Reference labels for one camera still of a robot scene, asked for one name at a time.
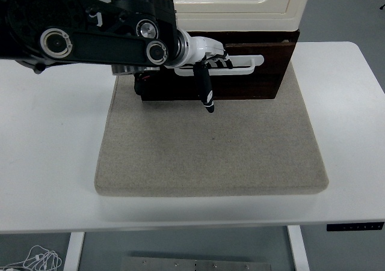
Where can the black table control panel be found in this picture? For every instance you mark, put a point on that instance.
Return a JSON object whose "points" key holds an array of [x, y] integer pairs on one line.
{"points": [[355, 226]]}

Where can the grey metal plate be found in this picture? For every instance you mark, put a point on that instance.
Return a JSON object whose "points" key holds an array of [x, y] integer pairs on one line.
{"points": [[195, 265]]}

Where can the dark wooden drawer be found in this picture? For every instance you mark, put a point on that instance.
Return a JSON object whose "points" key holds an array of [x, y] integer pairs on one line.
{"points": [[273, 53]]}

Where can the dark wooden drawer case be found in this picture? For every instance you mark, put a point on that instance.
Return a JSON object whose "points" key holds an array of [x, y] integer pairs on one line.
{"points": [[255, 86]]}

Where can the white table leg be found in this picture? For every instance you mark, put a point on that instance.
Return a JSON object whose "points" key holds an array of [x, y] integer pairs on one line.
{"points": [[73, 251], [297, 250]]}

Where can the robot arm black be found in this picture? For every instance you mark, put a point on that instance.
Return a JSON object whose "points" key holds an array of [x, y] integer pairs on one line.
{"points": [[90, 45]]}

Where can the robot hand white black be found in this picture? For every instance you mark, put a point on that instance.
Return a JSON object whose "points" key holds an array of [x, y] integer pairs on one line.
{"points": [[198, 48]]}

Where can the beige fabric mat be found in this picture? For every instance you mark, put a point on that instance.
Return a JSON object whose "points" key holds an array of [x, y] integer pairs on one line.
{"points": [[210, 147]]}

